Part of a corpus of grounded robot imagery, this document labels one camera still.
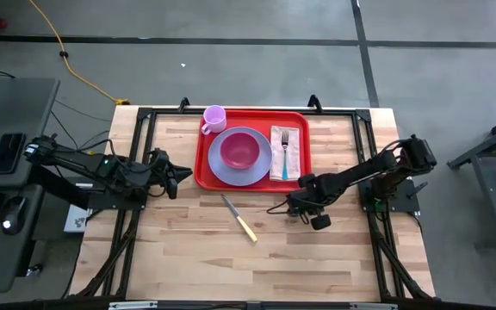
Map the black aluminium table frame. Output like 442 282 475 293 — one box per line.
70 105 437 302

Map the grey desk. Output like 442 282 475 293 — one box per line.
0 77 61 295

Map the knife with cream handle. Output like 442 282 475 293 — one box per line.
220 194 259 244

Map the yellow extension cord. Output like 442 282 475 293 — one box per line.
28 0 132 107

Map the magenta plastic bowl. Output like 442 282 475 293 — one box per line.
219 131 261 171

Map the fork with teal handle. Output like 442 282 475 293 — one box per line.
281 130 290 182

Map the black computer mouse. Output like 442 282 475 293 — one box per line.
0 195 28 237

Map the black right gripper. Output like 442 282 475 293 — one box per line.
285 172 332 232

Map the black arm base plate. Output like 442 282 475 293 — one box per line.
357 178 430 214
86 184 150 212

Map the pale pink mug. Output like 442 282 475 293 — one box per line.
200 104 227 136

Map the silver metal bracket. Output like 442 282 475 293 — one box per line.
349 302 400 310
108 301 158 310

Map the red plastic tray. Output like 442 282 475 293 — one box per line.
194 109 313 193

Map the white printed box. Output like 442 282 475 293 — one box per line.
63 204 92 233

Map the lavender plastic plate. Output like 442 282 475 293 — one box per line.
207 126 274 188

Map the black smartphone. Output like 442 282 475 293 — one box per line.
0 133 27 176

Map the beige cloth napkin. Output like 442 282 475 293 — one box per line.
269 125 301 183

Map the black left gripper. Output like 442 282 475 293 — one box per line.
146 148 193 201

